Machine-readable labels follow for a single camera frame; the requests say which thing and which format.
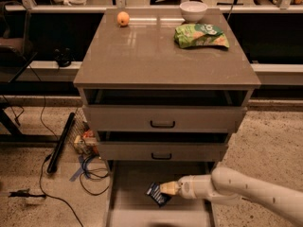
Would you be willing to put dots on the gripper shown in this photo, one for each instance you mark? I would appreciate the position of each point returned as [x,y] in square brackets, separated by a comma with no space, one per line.
[186,187]

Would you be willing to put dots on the blue rxbar blueberry bar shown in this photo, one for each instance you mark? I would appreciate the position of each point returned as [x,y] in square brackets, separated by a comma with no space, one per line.
[154,192]

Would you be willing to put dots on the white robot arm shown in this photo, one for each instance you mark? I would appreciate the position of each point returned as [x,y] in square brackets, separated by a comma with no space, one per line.
[226,186]

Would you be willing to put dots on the middle grey drawer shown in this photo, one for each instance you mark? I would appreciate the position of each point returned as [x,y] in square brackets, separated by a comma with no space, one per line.
[201,152]

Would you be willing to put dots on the grey drawer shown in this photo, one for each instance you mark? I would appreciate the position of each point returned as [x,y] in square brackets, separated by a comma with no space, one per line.
[164,118]
[201,152]

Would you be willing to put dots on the open bottom drawer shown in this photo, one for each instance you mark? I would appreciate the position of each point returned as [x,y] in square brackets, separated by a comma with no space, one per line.
[130,206]

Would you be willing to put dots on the grey drawer cabinet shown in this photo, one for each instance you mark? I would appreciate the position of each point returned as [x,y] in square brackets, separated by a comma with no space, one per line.
[142,65]

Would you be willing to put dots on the top grey drawer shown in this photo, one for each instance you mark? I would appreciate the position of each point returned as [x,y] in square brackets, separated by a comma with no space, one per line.
[164,118]

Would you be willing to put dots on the blue tape strip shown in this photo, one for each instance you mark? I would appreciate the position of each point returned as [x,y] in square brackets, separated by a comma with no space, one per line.
[84,162]

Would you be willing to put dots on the black tube on floor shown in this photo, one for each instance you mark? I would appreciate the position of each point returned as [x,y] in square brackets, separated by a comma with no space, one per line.
[52,166]

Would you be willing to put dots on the black clamp tool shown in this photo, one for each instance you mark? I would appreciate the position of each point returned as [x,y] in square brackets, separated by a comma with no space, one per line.
[25,194]

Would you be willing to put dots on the green chip bag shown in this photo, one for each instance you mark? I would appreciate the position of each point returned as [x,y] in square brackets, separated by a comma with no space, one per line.
[192,35]

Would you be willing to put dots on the black headphones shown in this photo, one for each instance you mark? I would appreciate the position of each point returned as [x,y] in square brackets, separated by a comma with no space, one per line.
[63,58]

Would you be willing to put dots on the orange fruit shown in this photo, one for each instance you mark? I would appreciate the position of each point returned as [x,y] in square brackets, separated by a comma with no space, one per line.
[123,18]

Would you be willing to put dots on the white bowl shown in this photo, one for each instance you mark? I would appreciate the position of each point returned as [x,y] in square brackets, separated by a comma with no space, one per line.
[193,11]

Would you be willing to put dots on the wire basket with items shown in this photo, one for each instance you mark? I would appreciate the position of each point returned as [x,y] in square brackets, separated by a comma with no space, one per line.
[81,138]

